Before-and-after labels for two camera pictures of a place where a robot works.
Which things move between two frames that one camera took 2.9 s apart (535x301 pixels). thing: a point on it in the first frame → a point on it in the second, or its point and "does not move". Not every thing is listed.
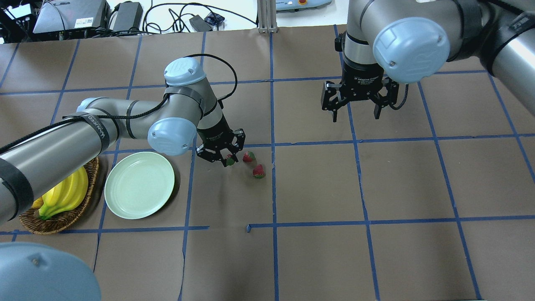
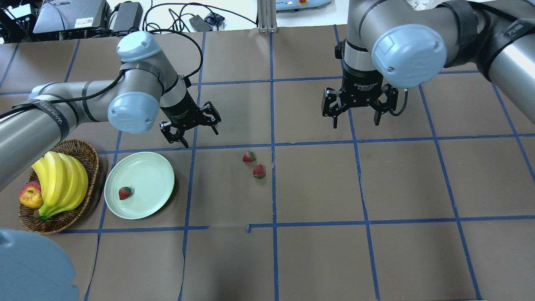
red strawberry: x=230 y=159 → x=124 y=192
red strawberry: x=248 y=156 does not move
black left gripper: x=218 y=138 → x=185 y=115
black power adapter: x=128 y=17 does not move
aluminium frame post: x=266 y=13 does not move
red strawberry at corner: x=258 y=172 does not move
